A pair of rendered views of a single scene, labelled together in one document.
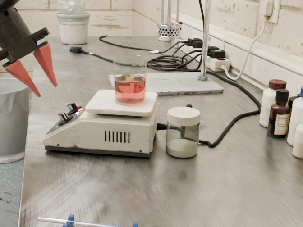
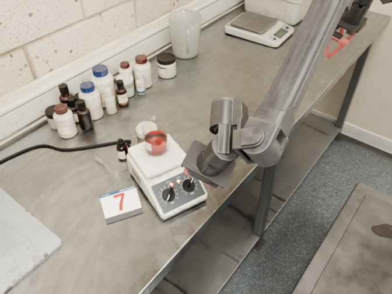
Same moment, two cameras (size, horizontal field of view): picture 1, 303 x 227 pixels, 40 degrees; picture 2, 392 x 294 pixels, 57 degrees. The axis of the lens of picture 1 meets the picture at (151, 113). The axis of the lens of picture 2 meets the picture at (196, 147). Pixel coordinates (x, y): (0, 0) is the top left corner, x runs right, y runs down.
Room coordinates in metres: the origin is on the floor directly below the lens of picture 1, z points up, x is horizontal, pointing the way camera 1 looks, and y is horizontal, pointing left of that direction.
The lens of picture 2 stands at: (1.06, 0.63, 1.48)
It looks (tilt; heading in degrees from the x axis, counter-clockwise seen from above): 43 degrees down; 232
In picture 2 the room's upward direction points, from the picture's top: straight up
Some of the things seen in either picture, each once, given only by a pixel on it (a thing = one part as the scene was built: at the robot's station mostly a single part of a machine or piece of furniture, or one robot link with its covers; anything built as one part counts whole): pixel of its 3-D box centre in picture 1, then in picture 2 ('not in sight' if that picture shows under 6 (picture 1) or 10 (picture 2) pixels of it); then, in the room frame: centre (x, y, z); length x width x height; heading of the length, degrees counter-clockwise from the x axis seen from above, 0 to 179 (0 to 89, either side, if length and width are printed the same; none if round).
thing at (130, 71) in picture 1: (131, 80); (155, 137); (0.72, 0.04, 0.88); 0.07 x 0.06 x 0.08; 62
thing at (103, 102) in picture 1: (123, 102); (158, 154); (0.73, 0.05, 0.83); 0.12 x 0.12 x 0.01; 84
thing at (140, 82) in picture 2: not in sight; (140, 83); (0.56, -0.31, 0.79); 0.03 x 0.03 x 0.08
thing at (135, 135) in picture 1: (109, 122); (164, 172); (0.73, 0.08, 0.79); 0.22 x 0.13 x 0.08; 84
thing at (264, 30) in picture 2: not in sight; (259, 28); (-0.09, -0.39, 0.77); 0.26 x 0.19 x 0.05; 108
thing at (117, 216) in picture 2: not in sight; (121, 203); (0.86, 0.09, 0.77); 0.09 x 0.06 x 0.04; 164
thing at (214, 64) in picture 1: (201, 53); not in sight; (1.52, -0.18, 0.77); 0.40 x 0.06 x 0.04; 14
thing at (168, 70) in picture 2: not in sight; (166, 65); (0.42, -0.36, 0.79); 0.07 x 0.07 x 0.07
